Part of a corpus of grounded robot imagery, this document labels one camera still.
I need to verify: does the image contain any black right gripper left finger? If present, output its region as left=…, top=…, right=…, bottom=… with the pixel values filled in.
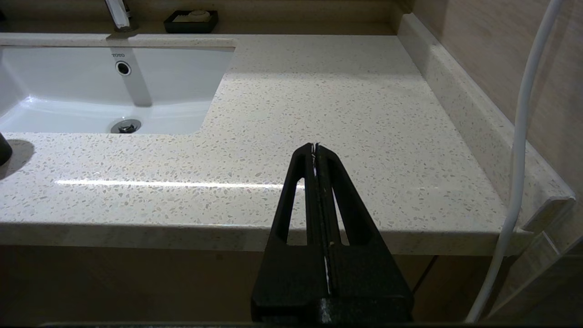
left=251, top=143, right=329, bottom=320

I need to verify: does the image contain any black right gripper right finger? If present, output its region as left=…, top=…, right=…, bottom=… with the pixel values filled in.
left=315, top=143, right=414, bottom=320

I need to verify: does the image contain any wooden vanity cabinet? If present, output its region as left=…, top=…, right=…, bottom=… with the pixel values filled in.
left=0, top=245, right=506, bottom=324

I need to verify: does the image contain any chrome drain plug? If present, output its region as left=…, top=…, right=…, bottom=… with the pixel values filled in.
left=111, top=119, right=142, bottom=134

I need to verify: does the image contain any black soap dish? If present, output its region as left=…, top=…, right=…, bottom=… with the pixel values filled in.
left=164, top=10, right=219, bottom=34

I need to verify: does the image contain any beige soap bar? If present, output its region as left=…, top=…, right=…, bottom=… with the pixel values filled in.
left=173, top=10, right=213, bottom=23

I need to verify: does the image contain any white sink basin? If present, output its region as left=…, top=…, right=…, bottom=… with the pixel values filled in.
left=0, top=34, right=237, bottom=136

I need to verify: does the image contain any black cup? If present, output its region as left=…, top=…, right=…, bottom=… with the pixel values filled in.
left=0, top=131, right=13, bottom=167

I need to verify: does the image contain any chrome faucet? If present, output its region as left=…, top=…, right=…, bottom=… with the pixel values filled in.
left=105, top=0, right=139, bottom=33

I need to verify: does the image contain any white cable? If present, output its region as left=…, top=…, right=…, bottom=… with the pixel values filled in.
left=465, top=0, right=565, bottom=324

